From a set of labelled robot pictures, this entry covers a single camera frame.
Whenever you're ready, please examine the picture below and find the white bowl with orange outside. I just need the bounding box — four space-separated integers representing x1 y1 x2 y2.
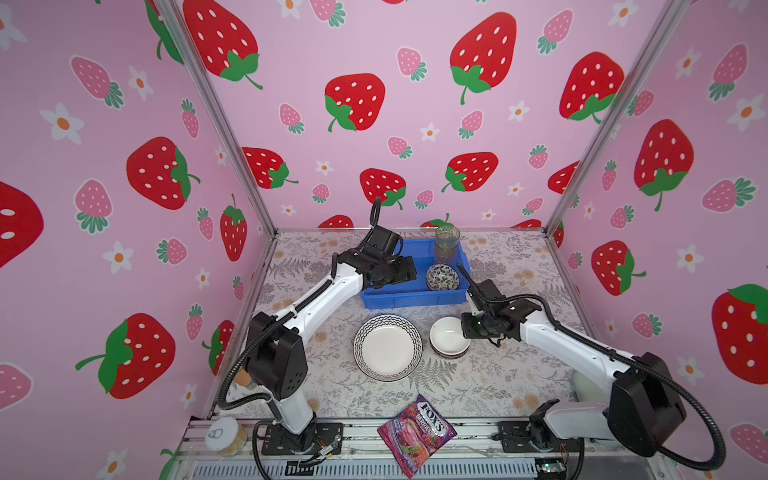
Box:
429 317 471 353

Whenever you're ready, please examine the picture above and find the purple striped bowl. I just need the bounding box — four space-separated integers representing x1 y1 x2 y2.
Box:
431 347 469 360

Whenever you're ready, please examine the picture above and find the yellow transparent cup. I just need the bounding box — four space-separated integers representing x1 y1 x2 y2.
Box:
434 238 459 265

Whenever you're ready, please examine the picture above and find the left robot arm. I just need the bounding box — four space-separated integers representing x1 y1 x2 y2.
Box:
216 198 417 437

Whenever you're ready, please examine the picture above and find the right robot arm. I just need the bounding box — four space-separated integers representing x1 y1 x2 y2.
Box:
461 293 726 471

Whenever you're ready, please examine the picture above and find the blue plastic bin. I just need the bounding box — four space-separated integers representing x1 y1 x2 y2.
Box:
360 238 469 310

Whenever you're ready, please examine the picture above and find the white plate with patterned rim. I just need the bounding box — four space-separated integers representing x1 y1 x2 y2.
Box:
353 314 423 383

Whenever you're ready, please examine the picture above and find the pale green oblong case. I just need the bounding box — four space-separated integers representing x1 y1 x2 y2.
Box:
572 371 608 403

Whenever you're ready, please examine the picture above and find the purple Fox's candy bag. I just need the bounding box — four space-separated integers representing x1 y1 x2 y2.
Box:
377 394 457 479

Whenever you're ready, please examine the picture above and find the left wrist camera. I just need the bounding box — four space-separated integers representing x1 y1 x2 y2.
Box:
360 225 403 261

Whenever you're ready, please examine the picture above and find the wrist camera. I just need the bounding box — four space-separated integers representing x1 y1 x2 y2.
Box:
468 279 510 312
360 225 403 261

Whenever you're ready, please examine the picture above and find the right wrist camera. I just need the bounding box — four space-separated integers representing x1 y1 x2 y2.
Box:
468 279 510 312

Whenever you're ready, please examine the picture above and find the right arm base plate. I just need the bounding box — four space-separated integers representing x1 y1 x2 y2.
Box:
492 420 568 453

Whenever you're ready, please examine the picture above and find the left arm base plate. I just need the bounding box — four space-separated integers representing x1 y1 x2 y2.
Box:
257 422 344 456

